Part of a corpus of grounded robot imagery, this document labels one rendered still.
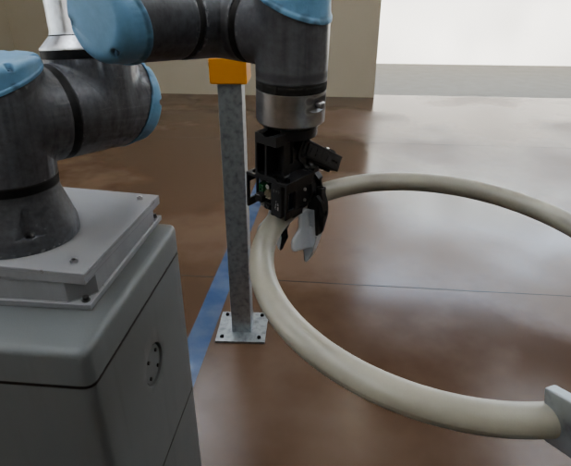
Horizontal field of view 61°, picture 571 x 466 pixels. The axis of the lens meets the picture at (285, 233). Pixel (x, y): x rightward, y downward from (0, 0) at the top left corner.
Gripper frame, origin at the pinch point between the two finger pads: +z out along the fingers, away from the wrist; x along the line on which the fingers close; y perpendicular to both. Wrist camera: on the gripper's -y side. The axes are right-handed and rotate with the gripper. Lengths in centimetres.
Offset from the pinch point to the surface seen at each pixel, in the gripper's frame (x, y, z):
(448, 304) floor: -12, -131, 98
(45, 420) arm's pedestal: -16.4, 36.3, 18.8
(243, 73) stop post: -70, -63, -5
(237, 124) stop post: -73, -62, 11
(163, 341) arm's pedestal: -22.9, 11.1, 25.6
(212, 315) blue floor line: -88, -58, 99
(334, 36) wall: -322, -491, 56
